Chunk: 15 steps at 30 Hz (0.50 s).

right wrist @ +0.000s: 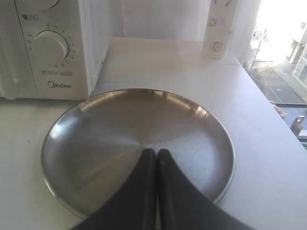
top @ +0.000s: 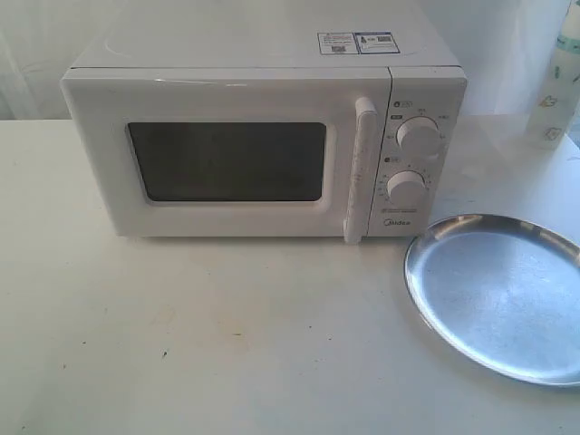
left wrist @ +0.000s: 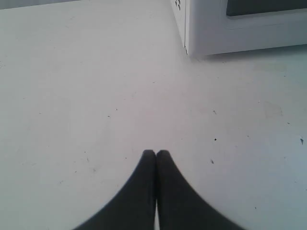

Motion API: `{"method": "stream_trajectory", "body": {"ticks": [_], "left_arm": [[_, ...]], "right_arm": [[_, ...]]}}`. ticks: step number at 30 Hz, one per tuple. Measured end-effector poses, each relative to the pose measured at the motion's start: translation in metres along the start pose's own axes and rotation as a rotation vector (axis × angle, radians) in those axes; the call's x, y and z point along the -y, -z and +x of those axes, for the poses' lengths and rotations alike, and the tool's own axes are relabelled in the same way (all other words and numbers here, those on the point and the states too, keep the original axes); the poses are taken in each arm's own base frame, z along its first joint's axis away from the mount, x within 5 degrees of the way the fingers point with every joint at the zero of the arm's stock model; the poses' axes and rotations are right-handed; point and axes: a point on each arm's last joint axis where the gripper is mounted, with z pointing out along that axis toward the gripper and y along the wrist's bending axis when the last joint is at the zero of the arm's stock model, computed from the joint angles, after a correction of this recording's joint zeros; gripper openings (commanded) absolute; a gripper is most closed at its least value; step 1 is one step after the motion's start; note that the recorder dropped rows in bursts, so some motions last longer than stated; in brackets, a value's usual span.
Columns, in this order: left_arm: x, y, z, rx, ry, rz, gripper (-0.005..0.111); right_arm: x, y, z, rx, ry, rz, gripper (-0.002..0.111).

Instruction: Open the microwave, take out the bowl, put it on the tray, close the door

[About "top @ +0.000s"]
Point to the white control knob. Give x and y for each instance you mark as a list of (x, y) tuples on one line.
[(406, 189), (419, 137)]

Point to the white microwave oven body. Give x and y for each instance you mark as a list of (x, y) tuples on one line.
[(425, 83)]

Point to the round steel tray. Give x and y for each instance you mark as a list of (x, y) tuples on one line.
[(502, 291)]

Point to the upper white control knob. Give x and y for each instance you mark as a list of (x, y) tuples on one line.
[(419, 137)]

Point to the white microwave door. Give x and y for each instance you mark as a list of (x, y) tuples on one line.
[(233, 152)]

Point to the lower white control knob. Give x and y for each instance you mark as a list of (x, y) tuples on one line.
[(406, 189)]

